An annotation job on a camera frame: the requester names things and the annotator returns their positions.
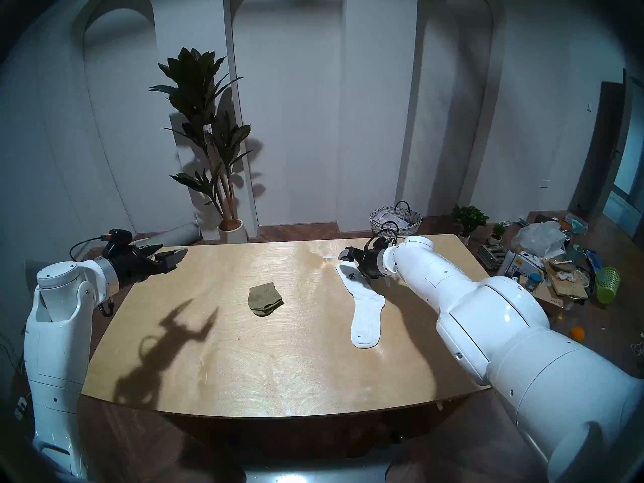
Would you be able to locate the clear crumpled plastic bag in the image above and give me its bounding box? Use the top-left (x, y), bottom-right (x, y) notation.
top-left (512, 221), bottom-right (568, 259)

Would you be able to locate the black right camera cable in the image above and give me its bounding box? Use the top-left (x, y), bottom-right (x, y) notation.
top-left (370, 229), bottom-right (406, 251)

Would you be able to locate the brown cardboard box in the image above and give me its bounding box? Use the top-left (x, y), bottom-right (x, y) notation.
top-left (518, 281), bottom-right (567, 332)

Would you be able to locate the grey wire rack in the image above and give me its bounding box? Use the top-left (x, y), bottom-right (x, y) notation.
top-left (477, 244), bottom-right (508, 270)

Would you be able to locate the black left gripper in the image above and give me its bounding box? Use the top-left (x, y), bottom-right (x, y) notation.
top-left (107, 244), bottom-right (188, 286)

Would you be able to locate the white printed carton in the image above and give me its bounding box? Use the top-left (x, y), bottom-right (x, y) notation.
top-left (506, 251), bottom-right (546, 281)

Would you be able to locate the small bushy potted plant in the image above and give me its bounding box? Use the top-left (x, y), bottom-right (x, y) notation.
top-left (450, 204), bottom-right (490, 245)

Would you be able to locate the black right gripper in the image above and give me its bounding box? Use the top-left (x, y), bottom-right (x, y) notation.
top-left (339, 246), bottom-right (386, 286)

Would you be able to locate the black left camera cable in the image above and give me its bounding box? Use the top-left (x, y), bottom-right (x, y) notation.
top-left (69, 235), bottom-right (109, 261)

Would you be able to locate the olive green ribbed sock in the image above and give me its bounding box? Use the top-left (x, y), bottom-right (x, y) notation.
top-left (248, 282), bottom-right (285, 317)

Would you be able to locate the black camera cable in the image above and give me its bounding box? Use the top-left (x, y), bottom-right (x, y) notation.
top-left (69, 235), bottom-right (109, 261)
top-left (370, 229), bottom-right (406, 251)

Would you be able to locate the woven basket with black handles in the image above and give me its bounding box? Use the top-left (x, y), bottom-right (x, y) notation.
top-left (370, 201), bottom-right (423, 236)

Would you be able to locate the dark brown open door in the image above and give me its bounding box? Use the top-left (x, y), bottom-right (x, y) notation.
top-left (570, 80), bottom-right (629, 221)

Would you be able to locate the wooden board with clutter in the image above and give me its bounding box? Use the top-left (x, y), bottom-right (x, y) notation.
top-left (546, 263), bottom-right (589, 301)

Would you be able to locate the tall potted leafy plant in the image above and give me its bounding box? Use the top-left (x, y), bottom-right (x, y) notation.
top-left (149, 48), bottom-right (263, 245)

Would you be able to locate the green plastic mesh basket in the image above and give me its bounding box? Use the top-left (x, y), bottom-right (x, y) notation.
top-left (595, 267), bottom-right (622, 304)

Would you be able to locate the white sock with black logo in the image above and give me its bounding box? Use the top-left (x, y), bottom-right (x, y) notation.
top-left (335, 263), bottom-right (386, 350)

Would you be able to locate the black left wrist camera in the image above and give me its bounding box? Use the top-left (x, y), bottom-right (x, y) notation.
top-left (103, 229), bottom-right (132, 259)

